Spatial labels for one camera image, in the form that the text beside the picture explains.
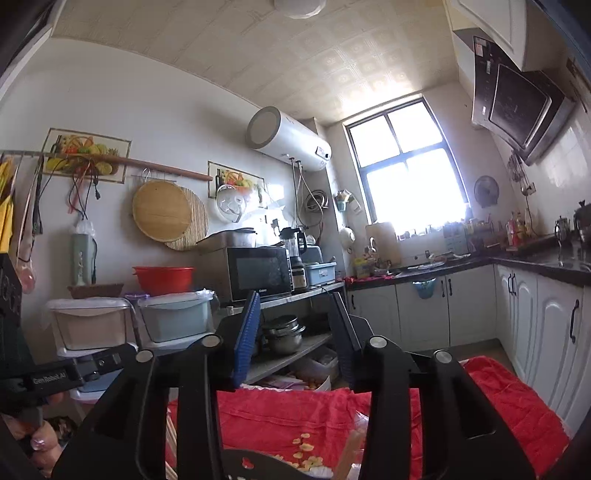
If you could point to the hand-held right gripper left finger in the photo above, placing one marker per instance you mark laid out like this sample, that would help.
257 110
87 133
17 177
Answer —
247 337

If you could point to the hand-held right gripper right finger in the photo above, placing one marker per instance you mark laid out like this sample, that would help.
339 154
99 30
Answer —
341 332

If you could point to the bamboo chopstick pair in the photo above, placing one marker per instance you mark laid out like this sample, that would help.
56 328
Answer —
171 443
346 457

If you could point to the person's left hand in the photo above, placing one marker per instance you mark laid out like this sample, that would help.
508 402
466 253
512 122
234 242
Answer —
44 438

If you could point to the steel cooking pot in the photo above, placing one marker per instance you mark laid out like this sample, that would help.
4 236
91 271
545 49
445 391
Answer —
281 337

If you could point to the dark patterned bag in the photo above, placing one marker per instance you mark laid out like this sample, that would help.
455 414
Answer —
64 427

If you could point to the metal shelf rack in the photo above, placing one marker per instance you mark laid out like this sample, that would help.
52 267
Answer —
300 295

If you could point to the box of packaged food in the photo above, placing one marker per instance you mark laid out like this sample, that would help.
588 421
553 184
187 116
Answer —
304 376

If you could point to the black microwave oven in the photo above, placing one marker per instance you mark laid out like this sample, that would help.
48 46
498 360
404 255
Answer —
258 274

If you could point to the beige blue pink drawer unit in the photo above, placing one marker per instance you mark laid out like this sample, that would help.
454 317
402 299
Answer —
87 327

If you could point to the grey-blue plastic drawer unit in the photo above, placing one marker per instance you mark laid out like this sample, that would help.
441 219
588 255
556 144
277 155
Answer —
175 318

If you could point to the red floral tablecloth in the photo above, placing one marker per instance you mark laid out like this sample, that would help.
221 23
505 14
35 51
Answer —
277 415

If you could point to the grey storage box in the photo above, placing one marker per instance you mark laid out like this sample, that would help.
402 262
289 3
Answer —
226 242

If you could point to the beige cutting board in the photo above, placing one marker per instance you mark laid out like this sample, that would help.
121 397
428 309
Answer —
383 244

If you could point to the brown wicker basket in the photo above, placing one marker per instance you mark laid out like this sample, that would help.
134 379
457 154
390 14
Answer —
94 290

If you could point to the black blender jug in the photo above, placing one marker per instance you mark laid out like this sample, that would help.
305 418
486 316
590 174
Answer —
293 244

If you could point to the red plastic basin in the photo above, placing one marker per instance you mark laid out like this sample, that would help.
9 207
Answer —
164 279

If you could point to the pink mesh bag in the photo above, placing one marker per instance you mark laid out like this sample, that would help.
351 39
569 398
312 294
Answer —
27 277

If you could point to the round reed mat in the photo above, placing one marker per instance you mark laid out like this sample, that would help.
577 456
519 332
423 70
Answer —
198 230

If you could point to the kitchen counter with white cabinets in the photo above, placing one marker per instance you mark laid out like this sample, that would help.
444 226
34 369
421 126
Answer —
466 304

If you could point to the clear plastic food cover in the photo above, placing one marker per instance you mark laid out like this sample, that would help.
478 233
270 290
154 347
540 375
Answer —
231 203

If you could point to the round bamboo board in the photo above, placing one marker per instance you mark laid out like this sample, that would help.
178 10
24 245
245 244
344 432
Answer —
159 210

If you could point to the kitchen window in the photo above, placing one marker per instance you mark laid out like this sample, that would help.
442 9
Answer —
406 184

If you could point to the yellow cloth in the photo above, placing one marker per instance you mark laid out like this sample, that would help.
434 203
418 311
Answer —
7 207

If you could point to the white water heater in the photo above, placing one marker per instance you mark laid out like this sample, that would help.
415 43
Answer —
291 138

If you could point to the cluster of condiment bottles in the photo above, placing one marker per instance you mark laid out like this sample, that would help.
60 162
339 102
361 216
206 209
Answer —
517 230

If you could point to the small round fan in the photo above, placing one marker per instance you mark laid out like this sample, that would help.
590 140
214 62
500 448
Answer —
487 189

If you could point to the long wooden rolling pin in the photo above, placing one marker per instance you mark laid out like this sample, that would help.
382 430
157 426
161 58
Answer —
138 162

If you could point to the steel kettle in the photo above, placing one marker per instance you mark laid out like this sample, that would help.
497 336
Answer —
582 221
562 228

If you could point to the black range hood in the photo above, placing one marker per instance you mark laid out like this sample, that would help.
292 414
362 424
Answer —
521 101

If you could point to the white ceiling lamp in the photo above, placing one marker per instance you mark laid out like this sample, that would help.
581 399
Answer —
300 7

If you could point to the fruit wall poster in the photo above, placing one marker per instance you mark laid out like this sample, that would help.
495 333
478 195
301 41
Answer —
85 152
238 180

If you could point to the white wall cabinet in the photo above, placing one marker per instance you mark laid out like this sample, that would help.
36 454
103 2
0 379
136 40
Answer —
498 27

